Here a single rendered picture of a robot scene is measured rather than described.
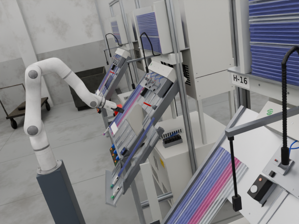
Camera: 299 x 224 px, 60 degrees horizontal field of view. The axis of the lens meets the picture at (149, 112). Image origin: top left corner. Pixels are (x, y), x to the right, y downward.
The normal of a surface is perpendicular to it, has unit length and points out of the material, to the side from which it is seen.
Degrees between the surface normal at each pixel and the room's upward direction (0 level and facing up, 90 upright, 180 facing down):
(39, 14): 90
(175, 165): 90
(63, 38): 90
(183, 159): 90
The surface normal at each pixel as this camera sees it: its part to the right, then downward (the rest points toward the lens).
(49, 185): 0.22, 0.30
